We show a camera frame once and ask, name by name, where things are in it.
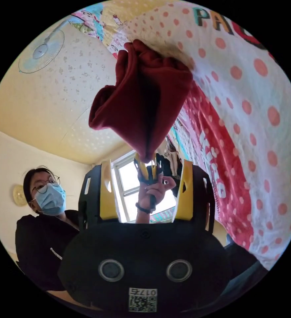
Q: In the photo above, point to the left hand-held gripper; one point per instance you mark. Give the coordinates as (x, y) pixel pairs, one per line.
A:
(160, 165)

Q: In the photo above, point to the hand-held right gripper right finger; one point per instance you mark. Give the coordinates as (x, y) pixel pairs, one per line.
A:
(186, 196)

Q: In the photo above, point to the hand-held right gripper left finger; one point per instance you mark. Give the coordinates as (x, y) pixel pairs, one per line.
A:
(106, 193)

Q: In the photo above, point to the red jacket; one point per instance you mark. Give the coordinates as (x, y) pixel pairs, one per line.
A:
(145, 99)

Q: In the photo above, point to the person's left forearm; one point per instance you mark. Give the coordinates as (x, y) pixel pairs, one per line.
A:
(142, 216)

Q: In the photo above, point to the person's left hand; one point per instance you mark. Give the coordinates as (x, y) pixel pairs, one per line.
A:
(155, 192)

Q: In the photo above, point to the window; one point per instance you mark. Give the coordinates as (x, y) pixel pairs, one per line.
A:
(128, 181)

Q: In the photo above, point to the person's body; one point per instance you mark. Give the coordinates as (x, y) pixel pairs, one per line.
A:
(41, 238)

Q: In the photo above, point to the bed with dotted printed quilt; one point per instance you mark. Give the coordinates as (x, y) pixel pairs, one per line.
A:
(259, 124)

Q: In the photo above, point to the white and blue fan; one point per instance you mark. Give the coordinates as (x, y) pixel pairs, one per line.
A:
(42, 51)

